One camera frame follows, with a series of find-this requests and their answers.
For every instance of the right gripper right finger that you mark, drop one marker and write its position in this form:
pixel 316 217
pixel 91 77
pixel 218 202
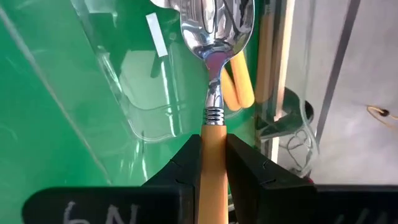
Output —
pixel 264 193

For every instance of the green table mat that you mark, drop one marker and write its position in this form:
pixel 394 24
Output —
pixel 37 124

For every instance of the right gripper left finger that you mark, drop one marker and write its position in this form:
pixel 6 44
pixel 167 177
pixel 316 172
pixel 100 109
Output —
pixel 183 180

